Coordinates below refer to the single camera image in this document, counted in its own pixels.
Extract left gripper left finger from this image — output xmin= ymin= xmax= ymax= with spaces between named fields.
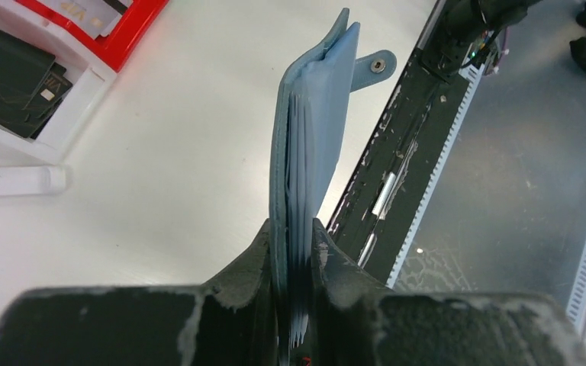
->
xmin=0 ymin=223 xmax=278 ymax=365

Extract credit cards in red bin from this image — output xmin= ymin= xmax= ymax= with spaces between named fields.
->
xmin=40 ymin=0 xmax=134 ymax=39

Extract blue card holder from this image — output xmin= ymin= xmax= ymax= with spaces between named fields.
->
xmin=269 ymin=8 xmax=397 ymax=365

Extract white plastic bin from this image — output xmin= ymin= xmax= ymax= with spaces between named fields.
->
xmin=0 ymin=1 xmax=118 ymax=165

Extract red plastic bin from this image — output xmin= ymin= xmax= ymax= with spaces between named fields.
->
xmin=18 ymin=1 xmax=168 ymax=72

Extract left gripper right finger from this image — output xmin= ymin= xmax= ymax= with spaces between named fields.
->
xmin=310 ymin=220 xmax=586 ymax=365

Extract white slotted cable duct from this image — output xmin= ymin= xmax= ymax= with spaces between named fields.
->
xmin=382 ymin=65 xmax=486 ymax=288

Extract black cards in white bin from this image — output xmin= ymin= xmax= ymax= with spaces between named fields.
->
xmin=0 ymin=30 xmax=73 ymax=140

